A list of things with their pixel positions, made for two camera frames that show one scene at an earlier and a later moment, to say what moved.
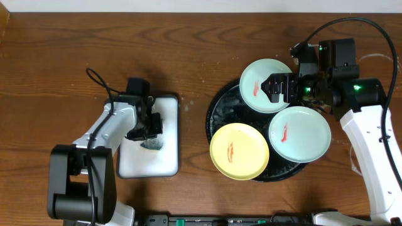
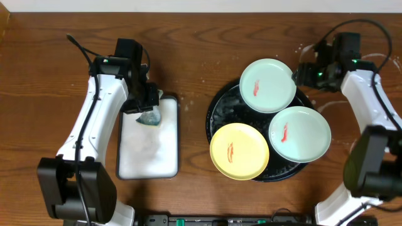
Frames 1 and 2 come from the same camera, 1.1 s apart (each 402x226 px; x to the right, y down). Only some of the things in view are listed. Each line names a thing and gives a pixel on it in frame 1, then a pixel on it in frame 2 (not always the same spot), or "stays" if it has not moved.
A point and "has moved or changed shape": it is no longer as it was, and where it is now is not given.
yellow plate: [239, 150] stays
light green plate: [300, 134] stays
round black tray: [227, 108] stays
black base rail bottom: [224, 220] stays
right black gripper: [289, 80] → [303, 76]
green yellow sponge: [154, 144] has moved or changed shape
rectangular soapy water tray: [135, 161] stays
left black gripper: [150, 124] → [142, 105]
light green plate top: [250, 88] stays
